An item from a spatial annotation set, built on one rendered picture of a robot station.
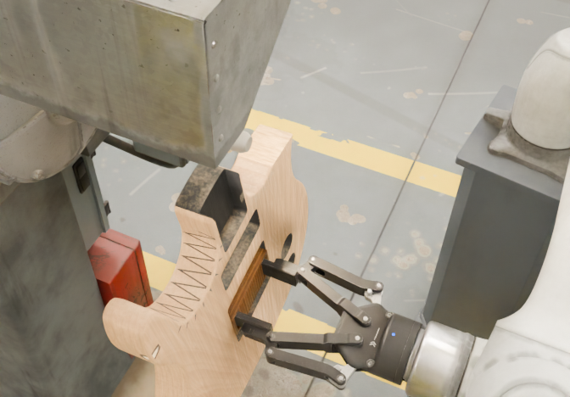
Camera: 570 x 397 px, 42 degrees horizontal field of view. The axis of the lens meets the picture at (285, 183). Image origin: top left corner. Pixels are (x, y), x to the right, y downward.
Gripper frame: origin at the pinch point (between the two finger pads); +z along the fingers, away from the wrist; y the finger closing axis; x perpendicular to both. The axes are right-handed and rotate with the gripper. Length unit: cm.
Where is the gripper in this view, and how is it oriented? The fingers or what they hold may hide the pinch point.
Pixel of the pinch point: (254, 293)
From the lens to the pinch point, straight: 91.3
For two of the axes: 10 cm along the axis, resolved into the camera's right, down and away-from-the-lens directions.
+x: -0.6, -5.5, -8.4
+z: -9.1, -3.1, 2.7
